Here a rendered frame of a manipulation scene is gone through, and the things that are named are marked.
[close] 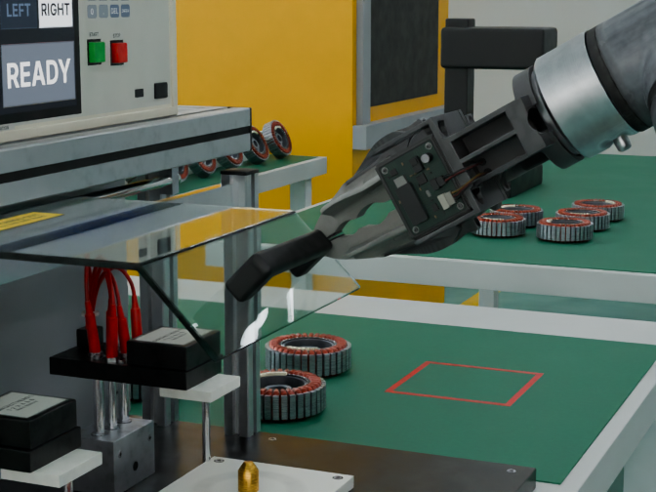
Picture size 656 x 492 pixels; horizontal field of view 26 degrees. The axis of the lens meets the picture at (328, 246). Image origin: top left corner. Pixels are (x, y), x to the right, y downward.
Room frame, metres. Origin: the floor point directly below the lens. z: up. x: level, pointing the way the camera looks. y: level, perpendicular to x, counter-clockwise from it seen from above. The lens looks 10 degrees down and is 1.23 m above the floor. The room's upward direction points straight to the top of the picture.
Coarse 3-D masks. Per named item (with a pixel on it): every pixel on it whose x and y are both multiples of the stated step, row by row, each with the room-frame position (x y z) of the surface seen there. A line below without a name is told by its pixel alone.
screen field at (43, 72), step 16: (16, 48) 1.16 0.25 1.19; (32, 48) 1.18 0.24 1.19; (48, 48) 1.20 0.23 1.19; (64, 48) 1.22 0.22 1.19; (16, 64) 1.16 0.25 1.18; (32, 64) 1.18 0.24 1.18; (48, 64) 1.20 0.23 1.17; (64, 64) 1.22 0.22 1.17; (16, 80) 1.16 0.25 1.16; (32, 80) 1.18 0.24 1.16; (48, 80) 1.20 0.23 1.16; (64, 80) 1.22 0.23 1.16; (16, 96) 1.16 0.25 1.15; (32, 96) 1.18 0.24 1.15; (48, 96) 1.20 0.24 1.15; (64, 96) 1.22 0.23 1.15
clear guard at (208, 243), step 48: (0, 240) 0.97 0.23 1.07; (48, 240) 0.97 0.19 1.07; (96, 240) 0.97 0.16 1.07; (144, 240) 0.97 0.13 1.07; (192, 240) 0.97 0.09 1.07; (240, 240) 1.00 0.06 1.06; (192, 288) 0.91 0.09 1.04; (288, 288) 1.00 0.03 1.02; (336, 288) 1.05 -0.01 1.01; (192, 336) 0.87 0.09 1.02; (240, 336) 0.90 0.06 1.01
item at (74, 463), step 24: (0, 408) 1.05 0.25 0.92; (24, 408) 1.05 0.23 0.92; (48, 408) 1.05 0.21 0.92; (72, 408) 1.07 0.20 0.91; (0, 432) 1.03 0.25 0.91; (24, 432) 1.02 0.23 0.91; (48, 432) 1.04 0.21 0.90; (72, 432) 1.07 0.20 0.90; (0, 456) 1.02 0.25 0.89; (24, 456) 1.01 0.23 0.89; (48, 456) 1.04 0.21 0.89; (72, 456) 1.05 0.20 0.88; (96, 456) 1.06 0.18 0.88; (24, 480) 1.02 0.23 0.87; (48, 480) 1.01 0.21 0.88
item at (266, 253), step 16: (288, 240) 0.98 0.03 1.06; (304, 240) 0.99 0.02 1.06; (320, 240) 1.01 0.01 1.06; (256, 256) 0.93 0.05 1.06; (272, 256) 0.94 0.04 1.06; (288, 256) 0.96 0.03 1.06; (304, 256) 0.97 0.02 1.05; (320, 256) 1.01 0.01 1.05; (240, 272) 0.93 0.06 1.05; (256, 272) 0.92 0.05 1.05; (272, 272) 0.93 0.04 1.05; (304, 272) 1.02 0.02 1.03; (240, 288) 0.93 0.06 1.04; (256, 288) 0.93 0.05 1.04
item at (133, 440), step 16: (112, 432) 1.29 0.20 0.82; (128, 432) 1.29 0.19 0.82; (144, 432) 1.32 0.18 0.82; (80, 448) 1.28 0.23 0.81; (96, 448) 1.27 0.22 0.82; (112, 448) 1.26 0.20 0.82; (128, 448) 1.29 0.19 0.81; (144, 448) 1.31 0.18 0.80; (112, 464) 1.26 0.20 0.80; (128, 464) 1.29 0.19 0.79; (144, 464) 1.31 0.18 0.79; (80, 480) 1.28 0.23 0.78; (96, 480) 1.27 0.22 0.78; (112, 480) 1.26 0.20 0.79; (128, 480) 1.29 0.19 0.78
